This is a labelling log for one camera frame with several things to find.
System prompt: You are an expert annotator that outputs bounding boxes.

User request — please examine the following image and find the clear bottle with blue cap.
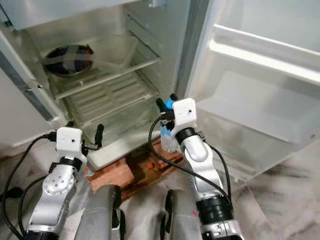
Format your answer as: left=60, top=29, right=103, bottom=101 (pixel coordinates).
left=159, top=99, right=181, bottom=154

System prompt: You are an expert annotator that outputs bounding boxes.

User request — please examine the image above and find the grey fridge door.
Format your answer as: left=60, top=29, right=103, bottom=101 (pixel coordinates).
left=185, top=0, right=320, bottom=182

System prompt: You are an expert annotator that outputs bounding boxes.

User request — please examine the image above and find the slatted white fridge shelf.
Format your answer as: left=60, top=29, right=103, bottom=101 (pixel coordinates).
left=64, top=73, right=156, bottom=129

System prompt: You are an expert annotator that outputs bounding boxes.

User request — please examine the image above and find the glass fridge shelf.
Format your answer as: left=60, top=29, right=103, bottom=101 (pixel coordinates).
left=50, top=47, right=162, bottom=100

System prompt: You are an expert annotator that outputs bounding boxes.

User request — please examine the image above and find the small grey fridge body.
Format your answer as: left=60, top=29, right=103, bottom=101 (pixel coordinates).
left=0, top=0, right=201, bottom=174

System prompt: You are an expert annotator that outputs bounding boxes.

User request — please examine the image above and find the wooden pallet board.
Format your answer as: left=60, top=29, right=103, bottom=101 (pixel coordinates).
left=119, top=149, right=186, bottom=202

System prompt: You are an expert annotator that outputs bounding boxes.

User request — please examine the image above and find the black bowl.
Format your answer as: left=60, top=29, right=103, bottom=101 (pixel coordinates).
left=42, top=44, right=95, bottom=79

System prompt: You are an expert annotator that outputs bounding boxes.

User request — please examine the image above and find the grey left robot leg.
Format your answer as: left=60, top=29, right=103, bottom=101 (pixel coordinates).
left=77, top=185, right=126, bottom=240

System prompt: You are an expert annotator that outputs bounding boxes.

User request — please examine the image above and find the grey robot leg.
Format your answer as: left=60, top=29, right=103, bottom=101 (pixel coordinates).
left=77, top=185, right=126, bottom=240
left=160, top=189, right=211, bottom=240

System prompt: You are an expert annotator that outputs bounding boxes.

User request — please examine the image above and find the clear plastic tray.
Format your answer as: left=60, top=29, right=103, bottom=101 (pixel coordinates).
left=87, top=34, right=139, bottom=71

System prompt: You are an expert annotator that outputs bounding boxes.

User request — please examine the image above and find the black stand foot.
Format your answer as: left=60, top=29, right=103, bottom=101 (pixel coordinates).
left=4, top=187, right=25, bottom=200

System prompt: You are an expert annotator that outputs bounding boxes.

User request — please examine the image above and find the grey right robot leg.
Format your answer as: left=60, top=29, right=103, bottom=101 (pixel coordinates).
left=160, top=189, right=211, bottom=240

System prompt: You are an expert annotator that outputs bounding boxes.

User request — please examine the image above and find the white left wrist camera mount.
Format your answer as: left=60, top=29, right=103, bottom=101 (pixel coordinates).
left=56, top=126, right=85, bottom=160

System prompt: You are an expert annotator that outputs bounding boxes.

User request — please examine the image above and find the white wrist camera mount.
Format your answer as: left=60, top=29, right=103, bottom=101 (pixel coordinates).
left=56, top=126, right=85, bottom=160
left=172, top=97, right=198, bottom=132

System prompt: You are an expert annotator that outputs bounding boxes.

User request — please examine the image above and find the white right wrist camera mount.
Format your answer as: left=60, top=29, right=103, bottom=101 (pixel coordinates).
left=172, top=97, right=198, bottom=132

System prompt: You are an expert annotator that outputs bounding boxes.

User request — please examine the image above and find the white door shelf rail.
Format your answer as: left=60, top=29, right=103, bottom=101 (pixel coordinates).
left=208, top=23, right=320, bottom=87

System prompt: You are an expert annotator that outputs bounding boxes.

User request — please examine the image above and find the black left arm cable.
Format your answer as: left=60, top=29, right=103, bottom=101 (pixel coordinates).
left=2, top=132, right=59, bottom=240

